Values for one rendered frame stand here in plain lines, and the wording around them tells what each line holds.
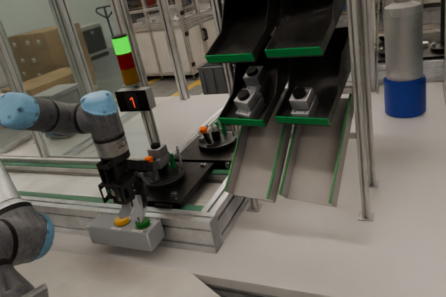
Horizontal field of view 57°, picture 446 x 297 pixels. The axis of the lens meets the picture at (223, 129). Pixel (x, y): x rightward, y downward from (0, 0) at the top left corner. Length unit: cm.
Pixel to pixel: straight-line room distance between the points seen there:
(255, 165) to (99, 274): 51
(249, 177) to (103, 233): 43
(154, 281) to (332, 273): 44
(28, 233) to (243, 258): 53
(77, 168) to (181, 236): 67
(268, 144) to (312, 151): 12
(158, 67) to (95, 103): 588
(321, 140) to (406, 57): 74
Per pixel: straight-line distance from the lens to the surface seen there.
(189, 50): 640
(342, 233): 115
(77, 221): 139
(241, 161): 114
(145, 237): 113
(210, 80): 327
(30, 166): 189
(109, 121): 98
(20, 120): 93
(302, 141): 110
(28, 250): 112
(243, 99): 98
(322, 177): 105
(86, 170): 167
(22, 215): 114
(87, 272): 125
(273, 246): 113
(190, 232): 114
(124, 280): 117
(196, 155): 144
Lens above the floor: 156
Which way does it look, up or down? 22 degrees down
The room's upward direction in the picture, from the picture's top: 12 degrees counter-clockwise
